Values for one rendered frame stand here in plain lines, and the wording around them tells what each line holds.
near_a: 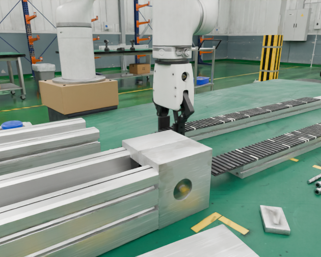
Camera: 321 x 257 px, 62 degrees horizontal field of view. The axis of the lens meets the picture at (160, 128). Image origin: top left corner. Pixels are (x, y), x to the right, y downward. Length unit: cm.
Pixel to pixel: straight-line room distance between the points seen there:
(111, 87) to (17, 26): 734
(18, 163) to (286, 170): 47
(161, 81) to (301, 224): 37
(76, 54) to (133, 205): 74
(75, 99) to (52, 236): 69
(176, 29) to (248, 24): 1275
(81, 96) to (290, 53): 1163
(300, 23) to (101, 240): 1178
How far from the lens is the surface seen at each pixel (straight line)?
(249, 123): 81
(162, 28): 57
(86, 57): 101
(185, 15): 57
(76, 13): 100
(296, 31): 1198
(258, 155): 53
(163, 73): 59
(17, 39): 826
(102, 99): 100
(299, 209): 46
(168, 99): 59
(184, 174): 36
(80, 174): 37
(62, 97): 94
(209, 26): 63
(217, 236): 23
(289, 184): 53
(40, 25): 845
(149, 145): 39
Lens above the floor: 102
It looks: 18 degrees down
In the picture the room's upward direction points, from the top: straight up
